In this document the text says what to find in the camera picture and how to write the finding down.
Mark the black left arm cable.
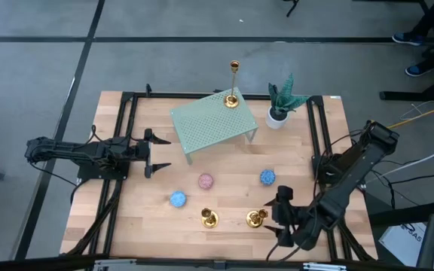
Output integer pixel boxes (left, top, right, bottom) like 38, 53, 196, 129
29, 161, 87, 205

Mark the green plant in white pot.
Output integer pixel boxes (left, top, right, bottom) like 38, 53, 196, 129
265, 73, 310, 130

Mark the green perforated metal shelf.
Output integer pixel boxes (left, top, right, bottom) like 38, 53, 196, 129
170, 87, 259, 166

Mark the tall gold candlestick holder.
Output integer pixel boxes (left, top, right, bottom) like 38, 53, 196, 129
223, 59, 241, 110

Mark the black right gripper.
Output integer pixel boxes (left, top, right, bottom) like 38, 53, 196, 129
263, 184, 309, 248

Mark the dark blue speckled candle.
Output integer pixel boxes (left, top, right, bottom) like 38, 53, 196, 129
259, 169, 277, 187

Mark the black aluminium rail frame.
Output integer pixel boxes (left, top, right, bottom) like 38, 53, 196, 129
60, 83, 378, 264

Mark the black tripod leg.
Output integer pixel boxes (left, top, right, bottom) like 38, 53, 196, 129
283, 0, 301, 18

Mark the short gold candlestick holder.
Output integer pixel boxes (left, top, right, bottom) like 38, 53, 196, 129
246, 209, 269, 229

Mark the black desk foot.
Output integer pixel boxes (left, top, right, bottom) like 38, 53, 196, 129
378, 71, 434, 103
367, 199, 434, 229

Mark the medium gold candlestick holder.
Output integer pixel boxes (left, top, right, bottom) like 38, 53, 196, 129
200, 207, 219, 230

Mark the person's foot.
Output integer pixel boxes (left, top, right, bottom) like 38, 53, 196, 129
391, 32, 424, 47
405, 64, 429, 78

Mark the white printed cardboard box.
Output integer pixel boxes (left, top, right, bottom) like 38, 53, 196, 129
377, 222, 427, 267

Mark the silver metal bracket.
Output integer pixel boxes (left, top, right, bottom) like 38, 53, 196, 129
302, 261, 348, 271
92, 258, 138, 271

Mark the light blue speckled candle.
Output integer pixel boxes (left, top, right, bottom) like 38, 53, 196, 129
170, 190, 188, 209

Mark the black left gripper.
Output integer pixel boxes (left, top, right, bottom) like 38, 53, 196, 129
135, 128, 173, 179

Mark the black crossbar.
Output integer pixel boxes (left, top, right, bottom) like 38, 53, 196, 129
0, 254, 434, 271

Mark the pink speckled candle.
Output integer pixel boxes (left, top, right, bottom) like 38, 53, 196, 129
197, 172, 215, 190

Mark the yellow extension cord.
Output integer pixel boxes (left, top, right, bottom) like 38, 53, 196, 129
388, 98, 434, 129

